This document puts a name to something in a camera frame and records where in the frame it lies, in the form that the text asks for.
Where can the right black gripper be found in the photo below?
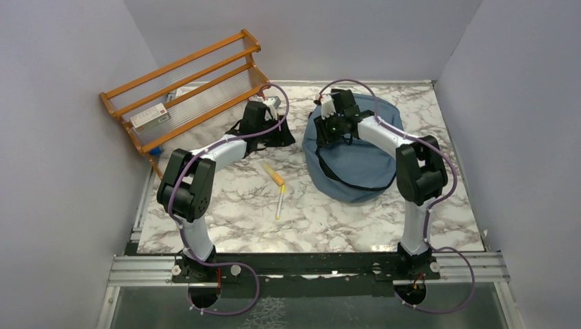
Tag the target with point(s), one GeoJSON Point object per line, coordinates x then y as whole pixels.
{"type": "Point", "coordinates": [322, 137]}

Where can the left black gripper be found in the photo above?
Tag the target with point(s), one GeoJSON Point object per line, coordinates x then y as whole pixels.
{"type": "Point", "coordinates": [282, 137]}

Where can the blue backpack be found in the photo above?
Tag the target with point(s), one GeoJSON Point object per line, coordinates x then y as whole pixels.
{"type": "Point", "coordinates": [349, 173]}

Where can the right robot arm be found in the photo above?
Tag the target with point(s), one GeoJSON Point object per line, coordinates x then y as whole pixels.
{"type": "Point", "coordinates": [420, 165]}

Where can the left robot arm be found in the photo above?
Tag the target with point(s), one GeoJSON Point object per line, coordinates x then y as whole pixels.
{"type": "Point", "coordinates": [186, 187]}

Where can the orange highlighter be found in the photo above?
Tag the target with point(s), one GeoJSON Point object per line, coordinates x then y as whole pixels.
{"type": "Point", "coordinates": [273, 174]}

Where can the yellow capped pen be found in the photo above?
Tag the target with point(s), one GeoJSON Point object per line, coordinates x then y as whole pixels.
{"type": "Point", "coordinates": [280, 202]}

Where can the white box on shelf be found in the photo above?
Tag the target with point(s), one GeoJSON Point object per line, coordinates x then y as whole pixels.
{"type": "Point", "coordinates": [150, 118]}

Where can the wooden shelf rack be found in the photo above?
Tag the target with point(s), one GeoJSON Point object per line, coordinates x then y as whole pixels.
{"type": "Point", "coordinates": [194, 89]}

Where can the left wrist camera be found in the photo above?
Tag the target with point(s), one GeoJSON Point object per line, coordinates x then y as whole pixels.
{"type": "Point", "coordinates": [272, 104]}

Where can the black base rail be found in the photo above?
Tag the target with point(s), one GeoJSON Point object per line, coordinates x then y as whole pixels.
{"type": "Point", "coordinates": [250, 275]}

